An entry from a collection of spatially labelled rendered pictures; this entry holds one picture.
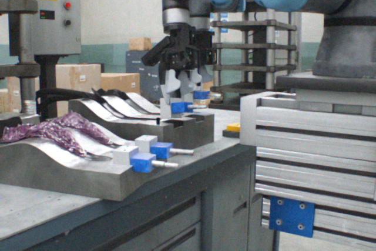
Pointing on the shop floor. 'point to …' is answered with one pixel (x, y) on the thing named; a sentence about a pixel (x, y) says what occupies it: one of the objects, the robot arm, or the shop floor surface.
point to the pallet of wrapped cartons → (68, 72)
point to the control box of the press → (50, 23)
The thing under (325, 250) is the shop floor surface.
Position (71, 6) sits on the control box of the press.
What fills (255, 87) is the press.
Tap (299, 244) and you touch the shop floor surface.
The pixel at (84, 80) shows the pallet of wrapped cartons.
